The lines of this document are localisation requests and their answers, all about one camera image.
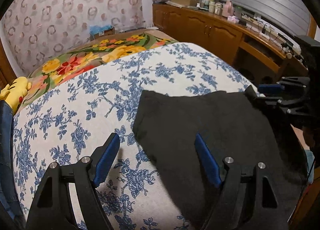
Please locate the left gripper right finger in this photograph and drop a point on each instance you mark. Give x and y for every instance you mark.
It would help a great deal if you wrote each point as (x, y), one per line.
(248, 197)

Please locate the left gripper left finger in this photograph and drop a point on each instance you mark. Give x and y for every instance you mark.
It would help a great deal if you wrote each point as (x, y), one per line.
(52, 206)

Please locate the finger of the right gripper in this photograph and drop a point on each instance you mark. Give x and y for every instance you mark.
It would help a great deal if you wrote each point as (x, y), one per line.
(277, 102)
(271, 89)

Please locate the black pants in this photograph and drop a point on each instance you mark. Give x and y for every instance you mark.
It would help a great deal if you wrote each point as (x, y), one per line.
(238, 124)

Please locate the wooden sideboard cabinet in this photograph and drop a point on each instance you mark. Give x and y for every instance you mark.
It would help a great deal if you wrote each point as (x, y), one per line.
(259, 59)

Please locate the blue denim jeans stack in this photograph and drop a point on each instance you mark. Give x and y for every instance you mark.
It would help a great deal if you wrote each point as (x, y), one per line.
(9, 199)

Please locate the pink bottle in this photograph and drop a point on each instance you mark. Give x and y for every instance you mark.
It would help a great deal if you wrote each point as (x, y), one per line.
(228, 9)

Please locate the blue floral white bedsheet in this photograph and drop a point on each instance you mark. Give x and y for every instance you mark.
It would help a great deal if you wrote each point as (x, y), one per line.
(72, 120)

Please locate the yellow plush toy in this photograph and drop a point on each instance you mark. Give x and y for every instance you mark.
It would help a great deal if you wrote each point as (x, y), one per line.
(14, 94)

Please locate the cardboard box on cabinet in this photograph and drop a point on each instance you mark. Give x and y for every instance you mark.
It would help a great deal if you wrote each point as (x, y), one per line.
(183, 0)

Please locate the colourful floral blanket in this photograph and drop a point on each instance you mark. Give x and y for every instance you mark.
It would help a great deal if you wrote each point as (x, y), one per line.
(60, 69)

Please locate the cardboard box with blue cloth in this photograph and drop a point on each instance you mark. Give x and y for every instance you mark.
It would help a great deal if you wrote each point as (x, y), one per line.
(100, 31)

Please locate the pink circle patterned curtain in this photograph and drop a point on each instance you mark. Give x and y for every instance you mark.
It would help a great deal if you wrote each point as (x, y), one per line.
(37, 30)

